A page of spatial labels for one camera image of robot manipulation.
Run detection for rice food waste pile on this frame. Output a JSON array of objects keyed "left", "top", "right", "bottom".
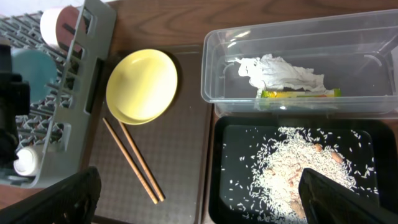
[{"left": 219, "top": 125, "right": 379, "bottom": 223}]

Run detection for light blue bowl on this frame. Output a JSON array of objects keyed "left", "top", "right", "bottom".
[{"left": 11, "top": 49, "right": 57, "bottom": 103}]

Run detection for crumpled white paper waste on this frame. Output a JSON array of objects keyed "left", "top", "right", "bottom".
[{"left": 236, "top": 54, "right": 328, "bottom": 98}]

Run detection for yellow plate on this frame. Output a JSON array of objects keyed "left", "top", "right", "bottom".
[{"left": 106, "top": 49, "right": 178, "bottom": 125}]

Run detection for wooden chopstick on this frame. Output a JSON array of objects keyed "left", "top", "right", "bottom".
[
  {"left": 119, "top": 121, "right": 165, "bottom": 202},
  {"left": 102, "top": 118, "right": 159, "bottom": 204}
]

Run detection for brown serving tray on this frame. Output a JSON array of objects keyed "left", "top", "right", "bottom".
[{"left": 88, "top": 45, "right": 211, "bottom": 223}]

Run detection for yellow green wrapper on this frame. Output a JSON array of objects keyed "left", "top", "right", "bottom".
[{"left": 260, "top": 89, "right": 341, "bottom": 98}]

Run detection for white green cup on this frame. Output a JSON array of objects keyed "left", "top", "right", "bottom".
[{"left": 13, "top": 147, "right": 40, "bottom": 177}]

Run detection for grey plastic dishwasher rack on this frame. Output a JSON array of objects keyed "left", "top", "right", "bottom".
[{"left": 1, "top": 0, "right": 116, "bottom": 189}]

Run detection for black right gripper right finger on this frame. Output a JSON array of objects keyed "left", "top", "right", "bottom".
[{"left": 298, "top": 168, "right": 397, "bottom": 224}]

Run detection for clear plastic bin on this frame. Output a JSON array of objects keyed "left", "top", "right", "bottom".
[{"left": 201, "top": 9, "right": 397, "bottom": 119}]

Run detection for pink bowl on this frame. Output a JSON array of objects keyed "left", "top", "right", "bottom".
[{"left": 40, "top": 6, "right": 80, "bottom": 52}]

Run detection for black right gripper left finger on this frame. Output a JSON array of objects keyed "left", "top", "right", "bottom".
[{"left": 1, "top": 167, "right": 101, "bottom": 224}]

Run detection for black tray bin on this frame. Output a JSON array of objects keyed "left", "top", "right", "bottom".
[{"left": 208, "top": 116, "right": 397, "bottom": 223}]

